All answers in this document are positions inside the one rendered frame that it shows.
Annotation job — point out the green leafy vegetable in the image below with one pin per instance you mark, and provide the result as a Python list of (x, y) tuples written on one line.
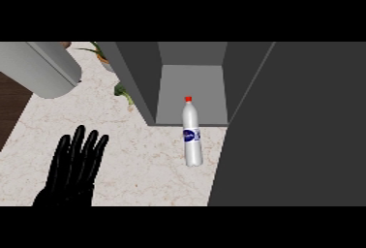
[(123, 92)]

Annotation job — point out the grey open cabinet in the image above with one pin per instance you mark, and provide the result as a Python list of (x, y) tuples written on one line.
[(191, 90)]

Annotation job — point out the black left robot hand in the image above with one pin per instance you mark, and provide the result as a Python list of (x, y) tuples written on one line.
[(71, 174)]

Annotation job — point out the dark grey cabinet door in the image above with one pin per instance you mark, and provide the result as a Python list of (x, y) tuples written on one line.
[(295, 129)]

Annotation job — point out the white bottled water red cap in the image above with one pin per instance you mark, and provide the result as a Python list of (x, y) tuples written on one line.
[(192, 139)]

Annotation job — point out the pale grey rounded appliance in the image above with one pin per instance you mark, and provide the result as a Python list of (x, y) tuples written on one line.
[(40, 66)]

